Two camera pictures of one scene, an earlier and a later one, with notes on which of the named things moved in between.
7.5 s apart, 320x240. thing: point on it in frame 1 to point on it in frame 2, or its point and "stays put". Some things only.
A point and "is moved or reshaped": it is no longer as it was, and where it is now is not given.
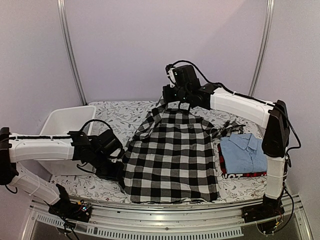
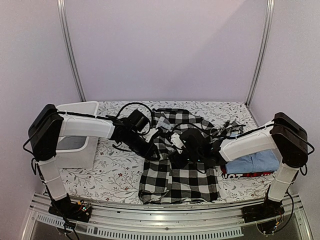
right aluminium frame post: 266,37 stays put
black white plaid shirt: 171,156 is moved or reshaped
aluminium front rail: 168,222 stays put
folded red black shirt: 227,175 stays put
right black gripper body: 182,95 to 181,163
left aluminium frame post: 69,50 stays put
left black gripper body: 104,169 to 136,148
